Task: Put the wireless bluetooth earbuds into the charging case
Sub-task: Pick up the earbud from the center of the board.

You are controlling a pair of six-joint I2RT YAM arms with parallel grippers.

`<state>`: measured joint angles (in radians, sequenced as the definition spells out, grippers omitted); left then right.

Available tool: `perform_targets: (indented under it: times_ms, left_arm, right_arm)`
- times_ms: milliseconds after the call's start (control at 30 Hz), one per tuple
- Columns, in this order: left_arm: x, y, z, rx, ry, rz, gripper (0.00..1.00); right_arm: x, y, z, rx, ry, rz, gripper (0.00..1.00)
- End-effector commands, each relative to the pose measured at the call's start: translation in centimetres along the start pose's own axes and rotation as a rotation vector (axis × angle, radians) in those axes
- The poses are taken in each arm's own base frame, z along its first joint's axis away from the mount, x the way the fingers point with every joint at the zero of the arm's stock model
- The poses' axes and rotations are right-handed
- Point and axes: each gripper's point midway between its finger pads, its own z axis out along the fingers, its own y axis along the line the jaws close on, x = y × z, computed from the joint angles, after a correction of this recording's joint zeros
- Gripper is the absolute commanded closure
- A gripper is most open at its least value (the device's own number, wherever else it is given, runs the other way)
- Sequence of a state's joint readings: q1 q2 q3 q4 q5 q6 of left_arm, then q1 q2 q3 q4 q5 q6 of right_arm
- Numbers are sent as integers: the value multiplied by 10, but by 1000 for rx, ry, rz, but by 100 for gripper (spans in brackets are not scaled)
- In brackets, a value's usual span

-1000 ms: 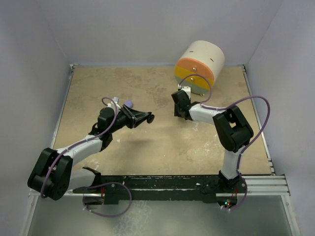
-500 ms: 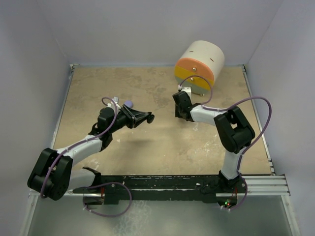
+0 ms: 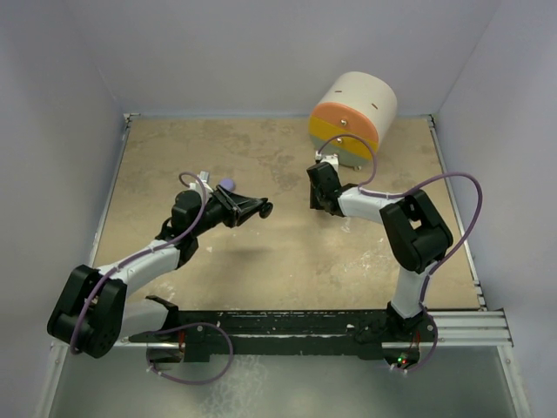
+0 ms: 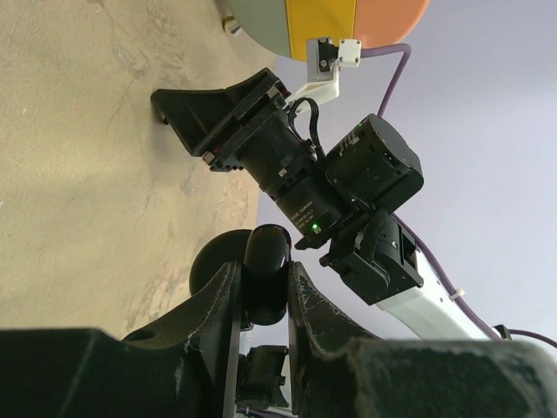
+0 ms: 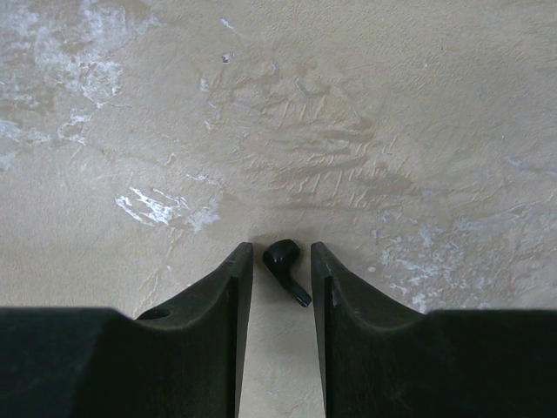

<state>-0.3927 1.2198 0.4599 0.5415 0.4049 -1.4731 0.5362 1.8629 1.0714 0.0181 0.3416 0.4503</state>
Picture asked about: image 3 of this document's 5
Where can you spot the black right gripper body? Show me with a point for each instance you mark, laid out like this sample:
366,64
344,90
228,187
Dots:
312,189

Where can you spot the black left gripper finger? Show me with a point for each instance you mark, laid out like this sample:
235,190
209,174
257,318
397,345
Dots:
237,203
246,214

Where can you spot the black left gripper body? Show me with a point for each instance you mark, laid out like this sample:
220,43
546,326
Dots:
217,211

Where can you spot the black earbud charging case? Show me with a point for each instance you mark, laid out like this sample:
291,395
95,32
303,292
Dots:
265,210

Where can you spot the purple earbud charging case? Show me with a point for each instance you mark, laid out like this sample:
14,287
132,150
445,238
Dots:
228,184

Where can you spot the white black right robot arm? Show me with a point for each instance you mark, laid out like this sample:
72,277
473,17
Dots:
418,236

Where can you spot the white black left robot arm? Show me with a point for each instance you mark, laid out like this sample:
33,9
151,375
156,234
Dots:
89,312

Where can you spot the round three-drawer storage box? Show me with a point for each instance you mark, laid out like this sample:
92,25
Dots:
353,117

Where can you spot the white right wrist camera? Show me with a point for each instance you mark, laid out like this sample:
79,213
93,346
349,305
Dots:
331,159

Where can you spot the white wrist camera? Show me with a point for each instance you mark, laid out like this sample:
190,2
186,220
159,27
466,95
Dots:
201,184
331,159

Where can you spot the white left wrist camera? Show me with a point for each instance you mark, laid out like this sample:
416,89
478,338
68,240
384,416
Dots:
201,184

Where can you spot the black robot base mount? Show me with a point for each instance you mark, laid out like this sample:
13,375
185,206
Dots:
368,334

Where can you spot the aluminium frame rail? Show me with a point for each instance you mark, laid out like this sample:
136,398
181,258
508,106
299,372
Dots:
455,328

